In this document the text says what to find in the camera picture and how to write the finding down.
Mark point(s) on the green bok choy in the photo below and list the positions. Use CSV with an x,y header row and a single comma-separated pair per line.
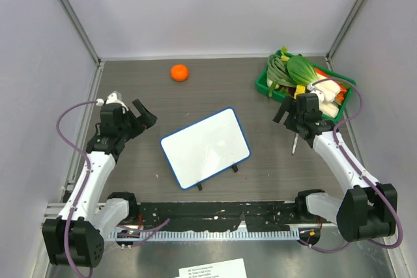
x,y
302,72

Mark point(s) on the slotted cable duct rail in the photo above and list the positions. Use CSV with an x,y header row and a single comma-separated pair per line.
x,y
241,234

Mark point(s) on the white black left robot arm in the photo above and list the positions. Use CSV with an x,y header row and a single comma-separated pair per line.
x,y
76,236

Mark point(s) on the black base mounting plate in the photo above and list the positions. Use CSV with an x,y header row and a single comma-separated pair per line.
x,y
259,216

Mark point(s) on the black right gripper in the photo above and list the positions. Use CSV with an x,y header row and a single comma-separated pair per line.
x,y
286,107

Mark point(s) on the blue framed whiteboard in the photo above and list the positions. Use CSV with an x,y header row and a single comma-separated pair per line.
x,y
205,148

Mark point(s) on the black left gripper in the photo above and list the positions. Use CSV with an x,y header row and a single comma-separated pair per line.
x,y
141,123

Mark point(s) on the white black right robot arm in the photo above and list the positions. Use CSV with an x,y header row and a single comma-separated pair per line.
x,y
369,208

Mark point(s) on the white magenta marker pen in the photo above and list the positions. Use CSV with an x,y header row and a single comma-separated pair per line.
x,y
295,140

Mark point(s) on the yellow white napa cabbage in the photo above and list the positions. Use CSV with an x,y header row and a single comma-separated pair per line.
x,y
329,109

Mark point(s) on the white printed paper sheet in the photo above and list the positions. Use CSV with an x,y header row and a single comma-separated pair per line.
x,y
228,269

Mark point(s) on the orange tangerine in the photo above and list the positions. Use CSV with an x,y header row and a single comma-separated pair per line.
x,y
179,72

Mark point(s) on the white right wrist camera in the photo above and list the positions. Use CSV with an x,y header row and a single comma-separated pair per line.
x,y
312,89

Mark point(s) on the red orange pepper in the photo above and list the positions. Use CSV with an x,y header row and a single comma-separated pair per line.
x,y
334,86

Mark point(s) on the green long beans bundle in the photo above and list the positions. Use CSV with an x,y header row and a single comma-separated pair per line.
x,y
277,75

